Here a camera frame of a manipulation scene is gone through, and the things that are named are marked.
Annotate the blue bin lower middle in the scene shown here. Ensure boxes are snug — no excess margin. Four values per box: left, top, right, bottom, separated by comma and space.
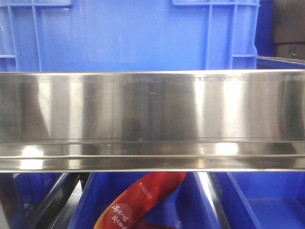
68, 172, 220, 229

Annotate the blue bin lower right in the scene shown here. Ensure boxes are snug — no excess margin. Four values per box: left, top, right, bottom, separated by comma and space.
210, 172, 305, 229

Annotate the large blue bin upper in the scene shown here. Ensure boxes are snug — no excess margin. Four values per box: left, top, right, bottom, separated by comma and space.
0, 0, 260, 72

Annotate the red printed package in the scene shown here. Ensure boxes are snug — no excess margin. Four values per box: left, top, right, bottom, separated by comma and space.
94, 172, 187, 229

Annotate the stainless steel shelf rail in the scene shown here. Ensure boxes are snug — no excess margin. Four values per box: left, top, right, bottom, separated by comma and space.
0, 70, 305, 172

